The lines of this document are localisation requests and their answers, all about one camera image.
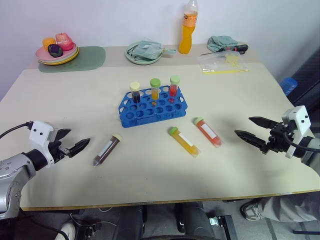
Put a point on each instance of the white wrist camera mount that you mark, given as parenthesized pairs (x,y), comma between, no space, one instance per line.
(298,120)
(40,133)

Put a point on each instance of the blue ribbed plastic container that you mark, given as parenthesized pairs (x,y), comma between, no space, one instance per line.
(288,86)

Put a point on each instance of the red black screwdriver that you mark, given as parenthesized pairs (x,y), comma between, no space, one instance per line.
(240,47)

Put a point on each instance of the pink plate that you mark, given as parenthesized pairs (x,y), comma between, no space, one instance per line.
(42,53)

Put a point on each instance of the light green plate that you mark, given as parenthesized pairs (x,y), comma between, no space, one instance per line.
(130,57)

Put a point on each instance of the teal crumpled cloth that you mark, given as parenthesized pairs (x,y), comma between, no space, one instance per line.
(220,42)

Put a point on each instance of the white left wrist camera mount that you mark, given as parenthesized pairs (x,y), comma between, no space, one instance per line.
(40,133)

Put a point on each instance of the cream-capped brown liquid tube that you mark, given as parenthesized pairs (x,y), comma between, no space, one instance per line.
(107,150)

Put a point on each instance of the purple toy food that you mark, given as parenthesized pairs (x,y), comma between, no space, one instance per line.
(55,50)

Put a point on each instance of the blue tube rack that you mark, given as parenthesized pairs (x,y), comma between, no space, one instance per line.
(150,114)

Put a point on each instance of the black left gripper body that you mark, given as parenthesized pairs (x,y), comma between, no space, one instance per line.
(58,152)

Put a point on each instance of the pink toy food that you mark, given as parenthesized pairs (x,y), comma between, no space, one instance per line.
(64,41)

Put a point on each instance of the yellow plate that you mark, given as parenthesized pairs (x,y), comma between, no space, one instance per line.
(73,59)

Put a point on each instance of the cream-capped purple liquid tube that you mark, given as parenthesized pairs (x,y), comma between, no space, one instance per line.
(136,96)

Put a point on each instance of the clear zip plastic bag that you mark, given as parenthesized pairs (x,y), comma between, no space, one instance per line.
(212,63)

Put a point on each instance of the white shoe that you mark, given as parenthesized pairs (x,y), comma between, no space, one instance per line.
(67,231)

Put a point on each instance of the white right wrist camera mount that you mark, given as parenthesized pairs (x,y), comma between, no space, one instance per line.
(298,120)

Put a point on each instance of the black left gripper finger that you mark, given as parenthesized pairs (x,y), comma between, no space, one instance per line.
(63,133)
(80,146)

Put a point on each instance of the dark rounded shape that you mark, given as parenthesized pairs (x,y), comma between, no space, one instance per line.
(193,221)

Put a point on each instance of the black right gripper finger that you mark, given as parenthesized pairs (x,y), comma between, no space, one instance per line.
(250,139)
(263,123)

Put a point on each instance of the green-capped red liquid tube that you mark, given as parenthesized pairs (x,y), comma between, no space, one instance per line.
(173,91)

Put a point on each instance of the orange-capped red liquid tube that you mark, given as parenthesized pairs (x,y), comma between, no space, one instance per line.
(207,132)

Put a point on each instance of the green-capped orange liquid tube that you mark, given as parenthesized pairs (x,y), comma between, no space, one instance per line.
(155,93)

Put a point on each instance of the grey trouser leg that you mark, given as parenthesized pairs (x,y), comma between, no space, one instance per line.
(287,207)

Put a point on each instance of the black metal bracket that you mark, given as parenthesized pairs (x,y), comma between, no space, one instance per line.
(225,226)

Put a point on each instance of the green placemat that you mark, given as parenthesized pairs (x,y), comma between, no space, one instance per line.
(90,59)

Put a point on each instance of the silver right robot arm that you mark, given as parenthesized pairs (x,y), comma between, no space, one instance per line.
(311,155)

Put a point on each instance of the green-capped yellow liquid tube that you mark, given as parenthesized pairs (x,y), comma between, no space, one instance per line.
(185,143)

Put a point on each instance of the orange soda plastic bottle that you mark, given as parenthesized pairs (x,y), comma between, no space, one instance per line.
(187,37)

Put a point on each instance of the orange toy food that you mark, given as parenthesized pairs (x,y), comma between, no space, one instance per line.
(48,43)

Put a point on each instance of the black carbon-pattern post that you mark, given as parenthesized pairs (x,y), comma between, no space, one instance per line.
(308,75)

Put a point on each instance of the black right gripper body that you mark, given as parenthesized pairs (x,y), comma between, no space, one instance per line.
(277,141)

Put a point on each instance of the green plate with cloth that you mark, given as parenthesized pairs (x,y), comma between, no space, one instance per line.
(147,50)

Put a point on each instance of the grey white sneaker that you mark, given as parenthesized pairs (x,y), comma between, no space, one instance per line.
(251,211)

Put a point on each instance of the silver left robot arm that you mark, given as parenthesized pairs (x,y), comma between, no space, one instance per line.
(15,170)

